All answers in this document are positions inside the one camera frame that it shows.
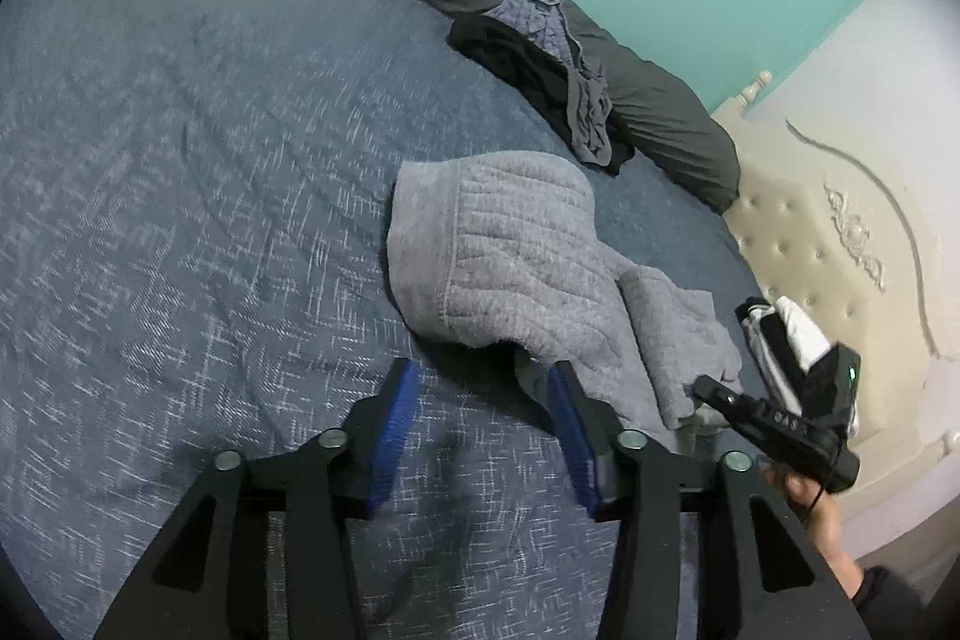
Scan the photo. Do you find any cream tufted headboard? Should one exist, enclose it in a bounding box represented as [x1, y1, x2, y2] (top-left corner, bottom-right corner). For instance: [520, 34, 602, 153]
[709, 70, 960, 536]

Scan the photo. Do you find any black crumpled garment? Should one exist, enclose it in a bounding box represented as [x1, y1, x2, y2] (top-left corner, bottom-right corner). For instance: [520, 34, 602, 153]
[448, 14, 635, 176]

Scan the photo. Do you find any white pillow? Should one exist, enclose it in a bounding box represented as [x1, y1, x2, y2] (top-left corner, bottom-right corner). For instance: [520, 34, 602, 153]
[772, 296, 832, 371]

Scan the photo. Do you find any blue patterned bedspread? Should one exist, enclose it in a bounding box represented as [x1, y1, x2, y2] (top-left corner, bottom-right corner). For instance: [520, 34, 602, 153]
[0, 0, 773, 640]

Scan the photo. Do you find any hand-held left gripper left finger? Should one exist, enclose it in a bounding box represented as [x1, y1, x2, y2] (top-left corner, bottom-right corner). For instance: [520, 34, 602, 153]
[94, 356, 421, 640]

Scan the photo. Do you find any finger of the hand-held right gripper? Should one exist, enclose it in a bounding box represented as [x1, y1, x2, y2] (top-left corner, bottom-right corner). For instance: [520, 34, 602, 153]
[688, 374, 752, 421]

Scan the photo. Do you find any person's right hand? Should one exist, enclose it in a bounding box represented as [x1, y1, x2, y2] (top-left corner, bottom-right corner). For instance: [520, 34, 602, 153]
[763, 467, 865, 603]

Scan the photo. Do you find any black and white garment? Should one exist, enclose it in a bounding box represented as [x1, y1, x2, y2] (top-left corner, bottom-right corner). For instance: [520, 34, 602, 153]
[735, 302, 811, 420]

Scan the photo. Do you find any grey quilted sweater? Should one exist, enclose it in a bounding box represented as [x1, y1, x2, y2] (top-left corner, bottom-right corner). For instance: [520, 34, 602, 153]
[386, 152, 766, 453]

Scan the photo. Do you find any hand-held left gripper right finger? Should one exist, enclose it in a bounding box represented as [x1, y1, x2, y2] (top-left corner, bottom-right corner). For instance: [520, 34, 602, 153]
[546, 361, 871, 640]

